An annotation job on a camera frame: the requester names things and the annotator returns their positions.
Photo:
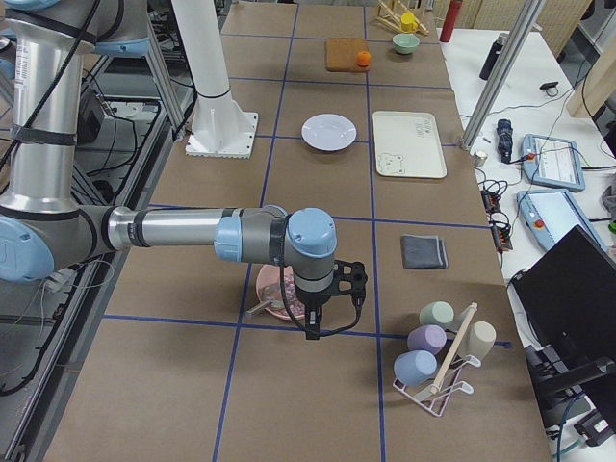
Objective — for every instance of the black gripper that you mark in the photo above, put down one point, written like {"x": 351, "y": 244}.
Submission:
{"x": 313, "y": 299}

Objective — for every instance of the white round plate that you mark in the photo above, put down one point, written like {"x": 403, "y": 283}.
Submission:
{"x": 328, "y": 132}

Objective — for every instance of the orange fruit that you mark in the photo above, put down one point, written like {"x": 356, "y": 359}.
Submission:
{"x": 363, "y": 59}

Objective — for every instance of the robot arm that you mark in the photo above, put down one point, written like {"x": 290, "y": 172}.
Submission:
{"x": 43, "y": 229}

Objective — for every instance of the cream bear tray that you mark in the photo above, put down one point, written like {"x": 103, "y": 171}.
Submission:
{"x": 407, "y": 145}

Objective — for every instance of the metal scoop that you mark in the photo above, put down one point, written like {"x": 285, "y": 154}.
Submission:
{"x": 265, "y": 304}

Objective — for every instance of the pink bowl with ice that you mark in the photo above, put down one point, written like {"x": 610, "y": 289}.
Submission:
{"x": 268, "y": 289}

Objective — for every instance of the blue pastel cup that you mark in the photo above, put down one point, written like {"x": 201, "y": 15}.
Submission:
{"x": 414, "y": 367}

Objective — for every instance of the purple pastel cup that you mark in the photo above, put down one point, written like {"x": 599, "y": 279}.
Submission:
{"x": 429, "y": 337}

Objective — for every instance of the green pastel cup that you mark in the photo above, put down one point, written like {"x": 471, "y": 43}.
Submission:
{"x": 437, "y": 313}

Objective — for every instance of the grey folded cloth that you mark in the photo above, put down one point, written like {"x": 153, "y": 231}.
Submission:
{"x": 423, "y": 252}

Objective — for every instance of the white cup rack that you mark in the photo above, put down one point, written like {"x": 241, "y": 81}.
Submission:
{"x": 434, "y": 394}

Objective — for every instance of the beige pastel cup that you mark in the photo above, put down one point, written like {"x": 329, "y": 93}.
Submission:
{"x": 479, "y": 340}

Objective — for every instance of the black monitor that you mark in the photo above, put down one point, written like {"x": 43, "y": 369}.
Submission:
{"x": 569, "y": 297}

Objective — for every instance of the near teach pendant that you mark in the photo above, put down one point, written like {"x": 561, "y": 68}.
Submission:
{"x": 551, "y": 214}

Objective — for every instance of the teach pendant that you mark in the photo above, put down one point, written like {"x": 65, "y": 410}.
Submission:
{"x": 551, "y": 214}
{"x": 552, "y": 162}

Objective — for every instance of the wooden cutting board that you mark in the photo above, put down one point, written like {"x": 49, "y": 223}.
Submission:
{"x": 340, "y": 54}

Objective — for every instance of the folded dark umbrella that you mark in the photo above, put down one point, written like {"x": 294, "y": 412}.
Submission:
{"x": 505, "y": 140}

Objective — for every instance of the far teach pendant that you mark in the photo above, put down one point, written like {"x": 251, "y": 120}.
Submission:
{"x": 552, "y": 162}

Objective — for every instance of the green ceramic bowl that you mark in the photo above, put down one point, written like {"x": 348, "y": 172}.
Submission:
{"x": 405, "y": 43}

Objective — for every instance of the yellow cup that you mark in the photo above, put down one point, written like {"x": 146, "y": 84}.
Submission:
{"x": 408, "y": 22}

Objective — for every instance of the black bottle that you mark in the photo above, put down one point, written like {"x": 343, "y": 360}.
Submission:
{"x": 492, "y": 56}

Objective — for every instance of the red bottle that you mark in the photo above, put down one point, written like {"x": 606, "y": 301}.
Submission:
{"x": 448, "y": 26}

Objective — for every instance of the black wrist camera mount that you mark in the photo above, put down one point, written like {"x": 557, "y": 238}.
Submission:
{"x": 350, "y": 278}

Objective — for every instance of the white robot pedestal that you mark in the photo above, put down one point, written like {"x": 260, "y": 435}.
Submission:
{"x": 220, "y": 128}

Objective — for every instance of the aluminium frame post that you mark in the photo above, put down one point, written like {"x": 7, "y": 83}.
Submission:
{"x": 508, "y": 55}

